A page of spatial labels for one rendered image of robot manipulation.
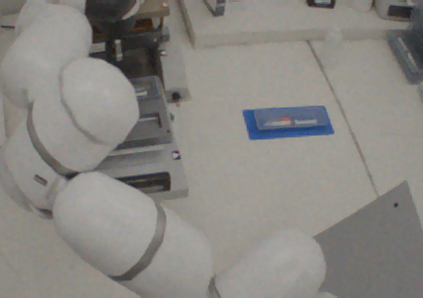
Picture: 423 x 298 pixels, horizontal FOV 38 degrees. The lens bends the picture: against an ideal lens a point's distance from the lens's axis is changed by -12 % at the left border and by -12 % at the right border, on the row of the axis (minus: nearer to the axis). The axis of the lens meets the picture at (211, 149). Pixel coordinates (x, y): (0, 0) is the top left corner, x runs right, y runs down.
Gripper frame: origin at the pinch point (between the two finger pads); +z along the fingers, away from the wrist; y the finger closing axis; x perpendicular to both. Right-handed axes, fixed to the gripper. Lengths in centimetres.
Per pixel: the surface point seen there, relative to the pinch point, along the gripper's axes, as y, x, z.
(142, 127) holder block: 8.6, 4.7, 5.0
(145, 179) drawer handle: 23.3, 2.7, 2.0
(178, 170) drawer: 19.4, 9.9, 6.0
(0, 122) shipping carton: -11.0, -29.2, 18.9
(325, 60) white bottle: -25, 62, 25
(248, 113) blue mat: -11.0, 34.9, 27.9
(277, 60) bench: -29, 48, 28
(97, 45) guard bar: -11.2, -2.8, -1.2
